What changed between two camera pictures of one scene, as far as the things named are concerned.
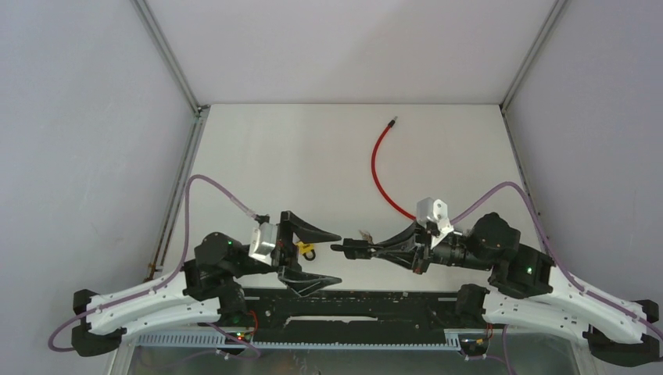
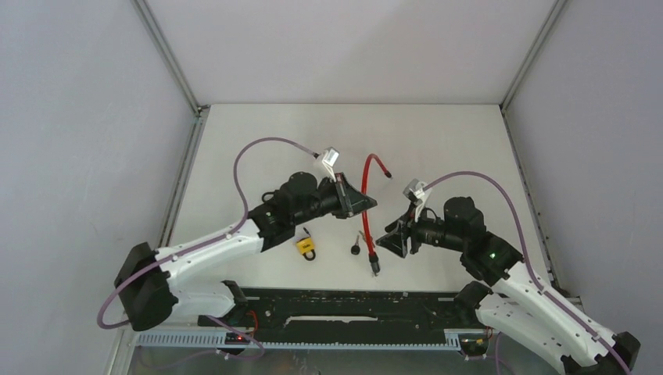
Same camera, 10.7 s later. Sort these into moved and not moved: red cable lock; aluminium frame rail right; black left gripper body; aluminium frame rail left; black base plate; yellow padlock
Moved: red cable lock; black left gripper body
Not moved: black base plate; yellow padlock; aluminium frame rail left; aluminium frame rail right
